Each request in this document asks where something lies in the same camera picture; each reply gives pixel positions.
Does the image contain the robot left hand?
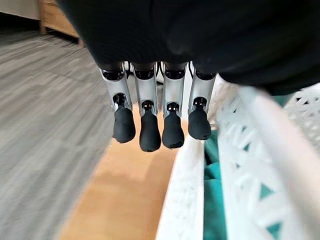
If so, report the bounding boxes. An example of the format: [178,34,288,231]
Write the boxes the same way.
[56,0,320,153]

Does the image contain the green cloth laundry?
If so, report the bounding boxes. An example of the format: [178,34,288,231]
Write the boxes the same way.
[202,94,298,240]

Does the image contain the white plastic laundry basket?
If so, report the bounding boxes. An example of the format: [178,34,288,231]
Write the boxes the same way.
[155,73,320,240]

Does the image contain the wooden cabinet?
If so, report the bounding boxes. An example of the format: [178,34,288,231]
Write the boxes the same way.
[38,0,85,48]

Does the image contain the light wooden table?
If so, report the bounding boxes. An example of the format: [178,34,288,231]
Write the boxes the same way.
[57,104,191,240]

